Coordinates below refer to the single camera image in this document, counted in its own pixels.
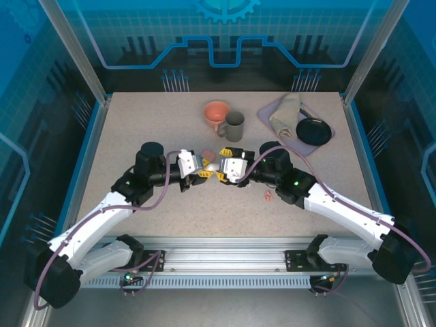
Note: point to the beige folded cloth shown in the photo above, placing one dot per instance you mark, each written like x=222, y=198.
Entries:
x=286, y=112

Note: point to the black round plate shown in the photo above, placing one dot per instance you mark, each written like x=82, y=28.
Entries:
x=313, y=133

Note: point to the orange ceramic cup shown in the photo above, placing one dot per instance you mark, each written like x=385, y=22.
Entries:
x=213, y=118

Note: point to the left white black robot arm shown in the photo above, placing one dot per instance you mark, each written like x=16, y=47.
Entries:
x=95, y=218

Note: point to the pink earbuds charging case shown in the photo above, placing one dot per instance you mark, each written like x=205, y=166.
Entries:
x=208, y=155

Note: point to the dark metal utensil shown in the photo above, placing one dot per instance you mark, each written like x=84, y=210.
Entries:
x=306, y=113

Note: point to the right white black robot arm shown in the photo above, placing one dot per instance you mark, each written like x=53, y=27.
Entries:
x=347, y=211

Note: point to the aluminium frame post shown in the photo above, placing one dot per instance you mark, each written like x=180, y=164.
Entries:
x=373, y=58
x=78, y=58

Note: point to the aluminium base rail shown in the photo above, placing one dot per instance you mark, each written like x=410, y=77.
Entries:
x=221, y=255

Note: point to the lilac plastic tray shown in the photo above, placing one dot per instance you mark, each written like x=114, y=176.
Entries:
x=265, y=114

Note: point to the grey mug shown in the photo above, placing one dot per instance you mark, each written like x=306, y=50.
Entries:
x=235, y=133

